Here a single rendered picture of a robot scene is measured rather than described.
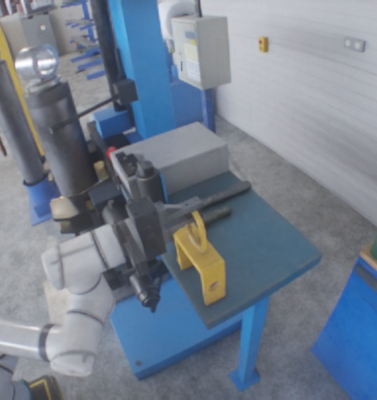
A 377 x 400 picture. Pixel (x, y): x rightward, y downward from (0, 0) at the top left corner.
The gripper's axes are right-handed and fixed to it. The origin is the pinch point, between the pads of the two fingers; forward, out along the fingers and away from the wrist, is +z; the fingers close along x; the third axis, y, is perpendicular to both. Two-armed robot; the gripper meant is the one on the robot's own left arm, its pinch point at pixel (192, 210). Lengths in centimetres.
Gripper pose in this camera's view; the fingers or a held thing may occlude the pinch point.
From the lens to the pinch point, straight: 67.2
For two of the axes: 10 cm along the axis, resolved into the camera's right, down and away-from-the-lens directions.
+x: 1.1, 7.6, 6.4
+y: -4.6, -5.4, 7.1
